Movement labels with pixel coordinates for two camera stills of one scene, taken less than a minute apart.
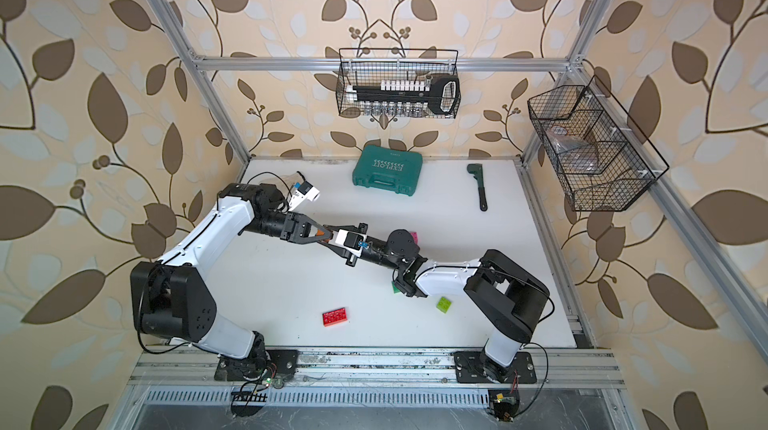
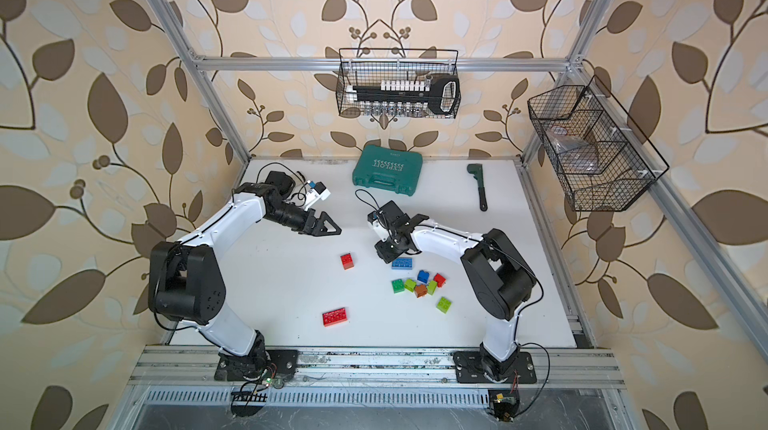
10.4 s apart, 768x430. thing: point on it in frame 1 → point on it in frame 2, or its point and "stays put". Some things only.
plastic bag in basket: x=575 y=156 stays put
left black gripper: x=296 y=230 → x=317 y=226
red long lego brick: x=334 y=316 stays put
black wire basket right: x=594 y=151 stays put
